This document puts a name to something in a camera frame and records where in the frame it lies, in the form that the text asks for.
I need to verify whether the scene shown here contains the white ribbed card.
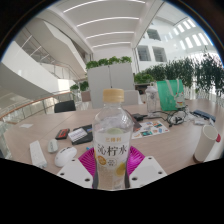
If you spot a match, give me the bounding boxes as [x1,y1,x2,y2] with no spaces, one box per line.
[67,127,89,144]

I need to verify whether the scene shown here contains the dark blue calculator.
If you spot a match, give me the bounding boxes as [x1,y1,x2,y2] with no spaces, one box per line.
[192,109,217,123]

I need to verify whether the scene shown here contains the small potted plants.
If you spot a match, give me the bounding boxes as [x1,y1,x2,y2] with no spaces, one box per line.
[69,80,91,103]

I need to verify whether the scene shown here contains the white paper sheet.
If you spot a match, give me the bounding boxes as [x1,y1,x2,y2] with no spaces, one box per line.
[190,117,210,127]

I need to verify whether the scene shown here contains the black notebook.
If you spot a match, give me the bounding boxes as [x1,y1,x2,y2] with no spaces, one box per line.
[71,124,95,146]

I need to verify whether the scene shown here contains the small grey computer mouse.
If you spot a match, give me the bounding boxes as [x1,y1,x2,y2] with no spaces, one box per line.
[46,138,60,154]

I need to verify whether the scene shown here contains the colourful sticker sheet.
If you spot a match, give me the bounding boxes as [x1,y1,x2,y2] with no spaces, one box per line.
[131,120,170,140]

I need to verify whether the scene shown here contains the clear lemon water bottle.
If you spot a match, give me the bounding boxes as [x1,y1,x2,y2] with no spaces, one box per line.
[92,88,135,191]

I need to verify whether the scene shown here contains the row of green bushes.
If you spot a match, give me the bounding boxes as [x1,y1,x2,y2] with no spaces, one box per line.
[134,49,224,98]

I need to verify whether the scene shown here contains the red and black case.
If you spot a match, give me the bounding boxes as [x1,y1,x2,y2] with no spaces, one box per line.
[54,128,71,141]

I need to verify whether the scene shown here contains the black cable bundle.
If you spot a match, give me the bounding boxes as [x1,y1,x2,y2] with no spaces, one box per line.
[159,109,188,128]

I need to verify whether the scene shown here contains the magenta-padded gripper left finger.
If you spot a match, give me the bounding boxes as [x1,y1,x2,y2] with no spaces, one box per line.
[57,147,98,190]

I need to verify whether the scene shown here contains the grey pouch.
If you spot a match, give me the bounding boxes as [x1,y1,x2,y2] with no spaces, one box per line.
[132,117,144,132]

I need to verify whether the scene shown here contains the white computer mouse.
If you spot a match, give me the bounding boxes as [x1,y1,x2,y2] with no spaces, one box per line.
[53,146,78,168]

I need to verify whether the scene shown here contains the black power adapter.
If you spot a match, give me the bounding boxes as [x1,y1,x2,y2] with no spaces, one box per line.
[131,112,148,122]

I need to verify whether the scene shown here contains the clear plastic drinking bottle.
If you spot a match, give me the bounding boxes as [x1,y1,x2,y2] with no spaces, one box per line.
[145,82,159,118]

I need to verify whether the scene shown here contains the green tote bag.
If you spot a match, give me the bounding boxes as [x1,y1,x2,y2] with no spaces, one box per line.
[156,78,186,112]

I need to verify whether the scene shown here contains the black chair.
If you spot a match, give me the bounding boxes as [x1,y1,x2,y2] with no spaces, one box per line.
[53,99,77,114]

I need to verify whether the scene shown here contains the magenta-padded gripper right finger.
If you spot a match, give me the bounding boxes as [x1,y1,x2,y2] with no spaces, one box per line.
[125,145,168,190]

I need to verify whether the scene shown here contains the white planter box with plants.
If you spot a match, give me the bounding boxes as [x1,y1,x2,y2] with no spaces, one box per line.
[85,55,136,108]

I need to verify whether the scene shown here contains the ceiling light strips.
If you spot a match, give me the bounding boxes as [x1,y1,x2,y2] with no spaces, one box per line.
[62,0,147,50]

